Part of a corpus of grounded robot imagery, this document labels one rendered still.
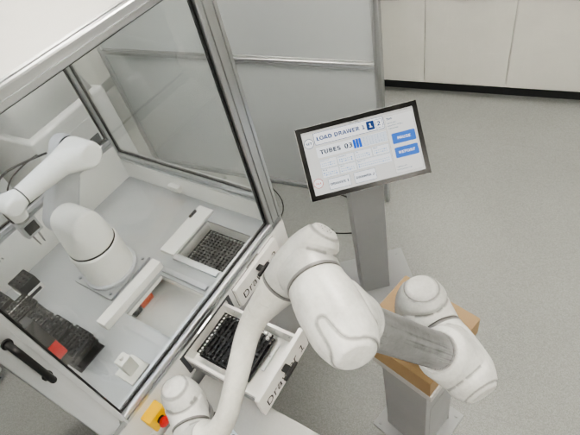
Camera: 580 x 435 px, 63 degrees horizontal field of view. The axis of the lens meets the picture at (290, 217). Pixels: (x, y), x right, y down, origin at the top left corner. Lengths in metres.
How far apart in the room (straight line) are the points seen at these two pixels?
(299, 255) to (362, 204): 1.26
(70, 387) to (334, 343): 0.81
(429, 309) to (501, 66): 2.83
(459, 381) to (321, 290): 0.60
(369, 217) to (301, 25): 1.10
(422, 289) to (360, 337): 0.61
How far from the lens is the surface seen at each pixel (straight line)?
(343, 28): 2.64
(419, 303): 1.47
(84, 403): 1.53
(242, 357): 1.18
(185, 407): 1.34
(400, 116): 2.06
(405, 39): 4.06
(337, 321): 0.91
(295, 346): 1.68
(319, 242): 1.01
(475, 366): 1.42
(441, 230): 3.13
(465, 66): 4.08
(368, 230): 2.38
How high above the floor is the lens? 2.37
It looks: 46 degrees down
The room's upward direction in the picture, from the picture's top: 16 degrees counter-clockwise
